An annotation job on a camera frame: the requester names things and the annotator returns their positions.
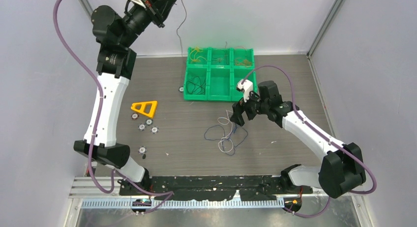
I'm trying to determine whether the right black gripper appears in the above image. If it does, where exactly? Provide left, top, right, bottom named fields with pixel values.
left=230, top=88, right=269, bottom=126

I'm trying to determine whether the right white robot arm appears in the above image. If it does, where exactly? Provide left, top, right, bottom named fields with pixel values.
left=230, top=80, right=366, bottom=199

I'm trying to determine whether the dark brown wire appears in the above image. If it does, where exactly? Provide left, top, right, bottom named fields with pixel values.
left=174, top=0, right=207, bottom=96

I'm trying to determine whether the aluminium corner post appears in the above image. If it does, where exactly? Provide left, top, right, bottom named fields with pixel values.
left=74, top=0, right=124, bottom=63
left=307, top=0, right=345, bottom=59

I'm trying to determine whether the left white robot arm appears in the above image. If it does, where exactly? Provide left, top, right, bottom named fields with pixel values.
left=74, top=0, right=177, bottom=195

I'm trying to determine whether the right aluminium corner post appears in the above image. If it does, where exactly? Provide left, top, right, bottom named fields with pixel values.
left=307, top=0, right=345, bottom=59

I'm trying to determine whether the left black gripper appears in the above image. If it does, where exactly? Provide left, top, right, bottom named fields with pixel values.
left=119, top=0, right=177, bottom=48

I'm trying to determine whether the green six-compartment bin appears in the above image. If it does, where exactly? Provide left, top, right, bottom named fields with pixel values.
left=183, top=46, right=255, bottom=102

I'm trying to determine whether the yellow triangular plastic piece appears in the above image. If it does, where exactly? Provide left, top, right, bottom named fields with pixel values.
left=131, top=101, right=158, bottom=118

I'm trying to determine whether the slotted white cable duct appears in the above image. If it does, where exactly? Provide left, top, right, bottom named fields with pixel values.
left=81, top=198, right=284, bottom=209

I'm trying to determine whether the yellow wire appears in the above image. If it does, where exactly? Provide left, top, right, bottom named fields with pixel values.
left=189, top=47, right=208, bottom=63

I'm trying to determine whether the left aluminium corner post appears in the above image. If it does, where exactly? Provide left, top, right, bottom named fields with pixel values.
left=74, top=0, right=124, bottom=63

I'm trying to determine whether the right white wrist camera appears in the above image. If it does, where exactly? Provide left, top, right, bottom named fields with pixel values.
left=236, top=79, right=253, bottom=102

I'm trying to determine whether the poker chip lower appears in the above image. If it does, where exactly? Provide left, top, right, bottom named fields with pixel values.
left=138, top=146, right=147, bottom=154

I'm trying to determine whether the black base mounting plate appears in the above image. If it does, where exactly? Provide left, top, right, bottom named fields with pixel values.
left=139, top=175, right=313, bottom=201

